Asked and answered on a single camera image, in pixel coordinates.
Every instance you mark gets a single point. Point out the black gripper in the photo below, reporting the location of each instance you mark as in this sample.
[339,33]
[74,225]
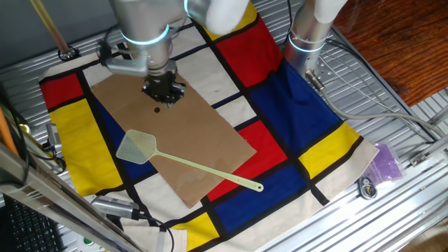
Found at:
[161,81]

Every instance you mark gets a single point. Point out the pale green plastic flyswatter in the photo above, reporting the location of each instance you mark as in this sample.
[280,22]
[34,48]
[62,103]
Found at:
[136,147]

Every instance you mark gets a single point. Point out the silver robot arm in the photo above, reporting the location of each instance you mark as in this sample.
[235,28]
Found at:
[147,21]

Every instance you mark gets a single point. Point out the brown cardboard sheet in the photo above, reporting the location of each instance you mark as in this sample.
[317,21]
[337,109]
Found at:
[196,140]

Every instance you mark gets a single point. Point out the colour-block patterned cloth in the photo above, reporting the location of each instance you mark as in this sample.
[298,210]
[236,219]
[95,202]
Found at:
[297,105]

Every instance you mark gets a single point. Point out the orange pole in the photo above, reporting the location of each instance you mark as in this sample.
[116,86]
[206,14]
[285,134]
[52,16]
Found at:
[7,134]

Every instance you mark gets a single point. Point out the grey box green button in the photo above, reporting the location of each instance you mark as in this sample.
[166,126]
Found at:
[87,245]

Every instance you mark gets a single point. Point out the black keyboard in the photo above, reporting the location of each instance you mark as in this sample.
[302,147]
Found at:
[31,231]

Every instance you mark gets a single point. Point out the small black silver gadget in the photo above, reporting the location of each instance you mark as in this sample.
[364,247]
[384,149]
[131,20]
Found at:
[367,189]

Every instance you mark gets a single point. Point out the purple zip bag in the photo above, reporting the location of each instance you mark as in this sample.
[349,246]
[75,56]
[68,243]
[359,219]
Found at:
[385,164]

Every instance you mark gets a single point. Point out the wrist camera on silver bracket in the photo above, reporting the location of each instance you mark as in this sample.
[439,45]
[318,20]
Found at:
[126,66]

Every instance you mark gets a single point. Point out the small silver camera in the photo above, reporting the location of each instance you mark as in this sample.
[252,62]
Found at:
[53,134]

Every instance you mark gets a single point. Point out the brass camera pole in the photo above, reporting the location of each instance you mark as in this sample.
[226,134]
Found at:
[52,29]

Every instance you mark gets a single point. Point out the aluminium frame beam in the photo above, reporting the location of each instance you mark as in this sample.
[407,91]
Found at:
[52,196]

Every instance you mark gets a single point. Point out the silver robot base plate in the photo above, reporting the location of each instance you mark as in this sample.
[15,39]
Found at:
[323,71]

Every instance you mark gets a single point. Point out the aluminium corner bracket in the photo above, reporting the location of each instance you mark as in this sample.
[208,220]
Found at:
[418,160]

